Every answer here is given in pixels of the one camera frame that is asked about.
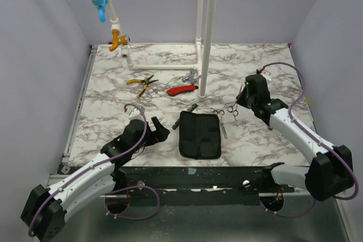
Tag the black hair comb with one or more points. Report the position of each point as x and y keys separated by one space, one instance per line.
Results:
x=177 y=122

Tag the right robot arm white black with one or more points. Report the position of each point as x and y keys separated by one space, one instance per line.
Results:
x=330 y=169

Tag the silver thinning scissors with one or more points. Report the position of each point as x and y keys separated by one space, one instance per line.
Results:
x=220 y=114

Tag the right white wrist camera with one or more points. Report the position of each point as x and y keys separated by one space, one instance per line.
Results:
x=266 y=74

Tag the white PVC pipe frame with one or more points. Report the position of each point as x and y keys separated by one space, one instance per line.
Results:
x=203 y=44

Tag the silver hair scissors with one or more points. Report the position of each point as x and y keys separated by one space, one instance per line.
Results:
x=233 y=108

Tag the yellow handled pliers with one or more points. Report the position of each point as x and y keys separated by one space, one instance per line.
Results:
x=144 y=82

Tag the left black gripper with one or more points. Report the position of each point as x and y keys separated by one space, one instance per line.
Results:
x=160 y=135

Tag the blue faucet tap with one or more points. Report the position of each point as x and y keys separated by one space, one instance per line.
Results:
x=101 y=7

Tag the black fabric tool case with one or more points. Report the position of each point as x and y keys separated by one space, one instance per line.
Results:
x=199 y=136

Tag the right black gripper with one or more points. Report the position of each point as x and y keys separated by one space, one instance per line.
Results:
x=245 y=100

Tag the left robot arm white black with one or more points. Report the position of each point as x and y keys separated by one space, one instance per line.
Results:
x=47 y=209

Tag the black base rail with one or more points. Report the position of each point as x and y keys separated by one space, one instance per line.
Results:
x=193 y=186

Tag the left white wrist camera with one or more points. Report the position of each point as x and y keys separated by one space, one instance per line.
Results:
x=135 y=114

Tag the orange faucet tap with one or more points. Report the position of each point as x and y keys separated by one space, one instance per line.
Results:
x=118 y=40

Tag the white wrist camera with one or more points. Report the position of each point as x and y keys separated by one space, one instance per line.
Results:
x=266 y=74
x=135 y=114

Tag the red utility knife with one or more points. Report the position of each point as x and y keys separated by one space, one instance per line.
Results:
x=182 y=90

